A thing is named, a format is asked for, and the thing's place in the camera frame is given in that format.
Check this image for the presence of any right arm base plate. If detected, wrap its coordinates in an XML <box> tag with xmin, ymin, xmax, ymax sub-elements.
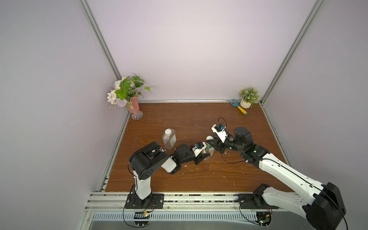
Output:
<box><xmin>235</xmin><ymin>193</ymin><xmax>279</xmax><ymax>209</ymax></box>

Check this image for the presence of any aluminium front rail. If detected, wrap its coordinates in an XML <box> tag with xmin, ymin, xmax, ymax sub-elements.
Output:
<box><xmin>84</xmin><ymin>191</ymin><xmax>307</xmax><ymax>211</ymax></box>

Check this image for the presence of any small potted green plant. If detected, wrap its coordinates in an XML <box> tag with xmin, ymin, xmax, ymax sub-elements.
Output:
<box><xmin>239</xmin><ymin>86</ymin><xmax>261</xmax><ymax>109</ymax></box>

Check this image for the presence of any tall clear labelled bottle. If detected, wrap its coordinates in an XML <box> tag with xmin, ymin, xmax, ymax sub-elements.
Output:
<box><xmin>205</xmin><ymin>145</ymin><xmax>215</xmax><ymax>156</ymax></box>

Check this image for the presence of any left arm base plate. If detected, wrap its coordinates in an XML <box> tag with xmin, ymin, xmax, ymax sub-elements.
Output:
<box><xmin>125</xmin><ymin>193</ymin><xmax>164</xmax><ymax>209</ymax></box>

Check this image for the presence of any pink vase with flowers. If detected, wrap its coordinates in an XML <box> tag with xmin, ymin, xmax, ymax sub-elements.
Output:
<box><xmin>106</xmin><ymin>73</ymin><xmax>151</xmax><ymax>120</ymax></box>

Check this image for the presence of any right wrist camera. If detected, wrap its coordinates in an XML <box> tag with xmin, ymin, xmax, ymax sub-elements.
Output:
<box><xmin>211</xmin><ymin>123</ymin><xmax>229</xmax><ymax>143</ymax></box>

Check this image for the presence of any square clear plastic bottle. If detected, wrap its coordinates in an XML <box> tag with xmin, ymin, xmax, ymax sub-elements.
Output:
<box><xmin>162</xmin><ymin>129</ymin><xmax>176</xmax><ymax>150</ymax></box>

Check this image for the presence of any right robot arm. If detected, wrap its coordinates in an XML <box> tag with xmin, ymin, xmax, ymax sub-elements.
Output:
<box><xmin>207</xmin><ymin>123</ymin><xmax>347</xmax><ymax>230</ymax></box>

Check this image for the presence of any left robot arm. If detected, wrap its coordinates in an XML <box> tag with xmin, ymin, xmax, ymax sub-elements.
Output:
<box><xmin>129</xmin><ymin>141</ymin><xmax>214</xmax><ymax>202</ymax></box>

